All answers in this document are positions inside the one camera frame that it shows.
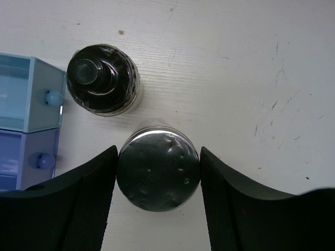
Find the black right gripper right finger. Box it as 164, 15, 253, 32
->
200, 147, 334, 250

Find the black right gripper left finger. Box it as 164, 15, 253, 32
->
1, 146, 118, 250

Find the silver-lid shaker bottle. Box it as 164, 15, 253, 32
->
116, 119, 200, 212

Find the dark blue organizer box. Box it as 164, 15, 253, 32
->
1, 128, 60, 192

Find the light blue organizer box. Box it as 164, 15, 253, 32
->
1, 53, 66, 133

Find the black-cap spice jar right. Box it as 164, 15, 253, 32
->
66, 44, 143, 117

